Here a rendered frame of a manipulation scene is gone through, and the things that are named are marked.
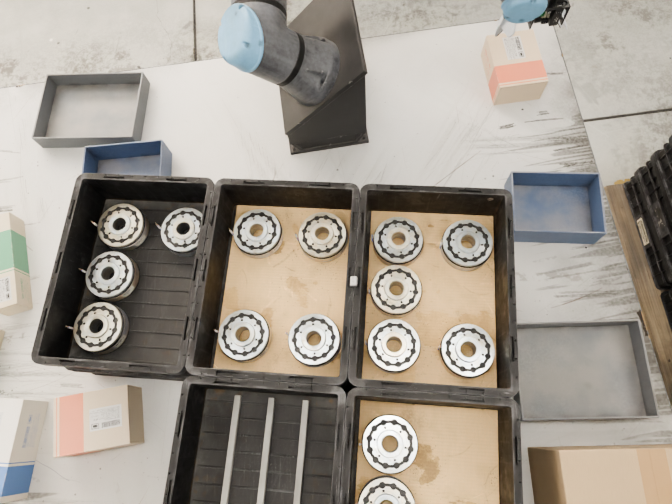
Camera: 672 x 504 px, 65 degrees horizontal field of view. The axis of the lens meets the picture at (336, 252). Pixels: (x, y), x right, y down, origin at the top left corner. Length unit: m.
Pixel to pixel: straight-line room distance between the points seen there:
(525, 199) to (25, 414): 1.22
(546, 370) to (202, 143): 1.00
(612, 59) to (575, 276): 1.44
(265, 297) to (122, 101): 0.75
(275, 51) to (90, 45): 1.76
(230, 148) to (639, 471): 1.13
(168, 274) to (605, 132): 1.80
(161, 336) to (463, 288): 0.63
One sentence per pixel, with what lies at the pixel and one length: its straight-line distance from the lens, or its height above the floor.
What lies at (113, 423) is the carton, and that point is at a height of 0.78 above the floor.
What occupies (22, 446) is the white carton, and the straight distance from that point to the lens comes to 1.36.
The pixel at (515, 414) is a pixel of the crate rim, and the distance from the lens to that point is 1.00.
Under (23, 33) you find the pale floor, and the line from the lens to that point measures 3.03.
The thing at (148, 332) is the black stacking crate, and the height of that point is 0.83.
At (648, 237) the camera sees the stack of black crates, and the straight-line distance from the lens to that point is 2.02.
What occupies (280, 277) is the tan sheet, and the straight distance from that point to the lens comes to 1.13.
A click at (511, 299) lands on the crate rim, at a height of 0.93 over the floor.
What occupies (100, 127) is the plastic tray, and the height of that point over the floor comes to 0.70.
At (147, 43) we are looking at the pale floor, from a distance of 2.71.
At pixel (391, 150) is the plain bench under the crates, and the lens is 1.38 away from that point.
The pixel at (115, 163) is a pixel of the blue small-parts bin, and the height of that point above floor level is 0.70.
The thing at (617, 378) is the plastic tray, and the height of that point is 0.70.
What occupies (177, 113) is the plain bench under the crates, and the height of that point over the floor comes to 0.70.
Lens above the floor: 1.90
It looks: 71 degrees down
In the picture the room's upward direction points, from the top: 12 degrees counter-clockwise
